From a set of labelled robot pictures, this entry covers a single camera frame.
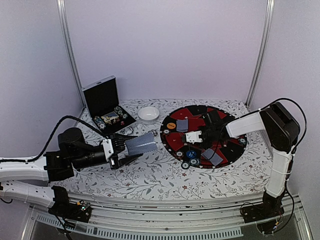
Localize orange big blind button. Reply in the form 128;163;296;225
166;122;177;130

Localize floral tablecloth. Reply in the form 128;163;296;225
55;99;272;201

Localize blue chips off mat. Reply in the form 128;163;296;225
181;162;190;170

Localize green twenty poker chip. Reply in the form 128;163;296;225
121;113;128;120

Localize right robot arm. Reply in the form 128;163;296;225
105;99;300;218

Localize long poker chip row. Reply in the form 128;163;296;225
93;116;106;130

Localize boxed playing card deck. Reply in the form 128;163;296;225
101;111;119;124

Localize red chips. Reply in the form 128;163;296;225
175;151;184;159

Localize short poker chip row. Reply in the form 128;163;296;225
114;106;123;116

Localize blue card deck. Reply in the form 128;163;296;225
125;132;158;156

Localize white ceramic bowl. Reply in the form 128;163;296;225
137;106;160;124

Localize blue small blind button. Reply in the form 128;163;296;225
185;150;197;159

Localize aluminium frame post left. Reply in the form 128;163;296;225
56;0;86;107

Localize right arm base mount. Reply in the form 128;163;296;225
239;202;285;223

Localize dealt cards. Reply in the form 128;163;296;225
176;119;189;133
201;148;223;167

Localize round red black poker mat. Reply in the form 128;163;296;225
159;105;247;169

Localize green chips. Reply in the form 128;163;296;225
238;138;247;146
189;158;200;167

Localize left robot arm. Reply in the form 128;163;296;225
0;127;141;217

